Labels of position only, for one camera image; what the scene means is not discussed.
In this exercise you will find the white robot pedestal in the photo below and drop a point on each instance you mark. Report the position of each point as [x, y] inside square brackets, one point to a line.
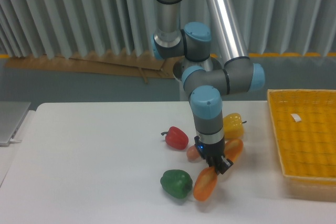
[181, 65]

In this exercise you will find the white charger cable plug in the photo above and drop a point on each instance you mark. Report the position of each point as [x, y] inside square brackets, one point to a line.
[13, 141]

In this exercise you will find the yellow woven basket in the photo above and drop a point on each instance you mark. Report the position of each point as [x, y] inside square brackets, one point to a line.
[306, 149]

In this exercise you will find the red toy bell pepper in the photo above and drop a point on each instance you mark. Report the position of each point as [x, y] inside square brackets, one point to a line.
[176, 138]

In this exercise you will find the brown toy egg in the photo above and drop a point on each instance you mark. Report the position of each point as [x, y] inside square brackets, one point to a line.
[192, 153]

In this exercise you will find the brown cardboard sheet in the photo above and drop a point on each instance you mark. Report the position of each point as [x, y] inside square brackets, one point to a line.
[144, 66]

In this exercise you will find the grey pleated curtain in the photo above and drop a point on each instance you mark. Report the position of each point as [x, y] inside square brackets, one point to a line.
[66, 27]

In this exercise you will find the orange toy baguette bread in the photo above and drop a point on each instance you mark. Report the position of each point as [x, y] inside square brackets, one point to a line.
[207, 179]

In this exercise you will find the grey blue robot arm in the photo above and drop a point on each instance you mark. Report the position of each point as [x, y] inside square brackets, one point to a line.
[197, 42]

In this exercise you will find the yellow toy bell pepper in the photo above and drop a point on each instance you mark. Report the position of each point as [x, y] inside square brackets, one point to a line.
[233, 126]

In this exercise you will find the green toy bell pepper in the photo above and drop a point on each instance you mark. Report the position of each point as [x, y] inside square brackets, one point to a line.
[176, 183]

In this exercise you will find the white paper label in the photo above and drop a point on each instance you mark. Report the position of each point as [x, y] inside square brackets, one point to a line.
[296, 117]

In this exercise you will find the silver laptop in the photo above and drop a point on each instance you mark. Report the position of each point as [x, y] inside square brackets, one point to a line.
[12, 116]

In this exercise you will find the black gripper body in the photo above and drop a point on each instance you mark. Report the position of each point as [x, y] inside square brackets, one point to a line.
[213, 149]

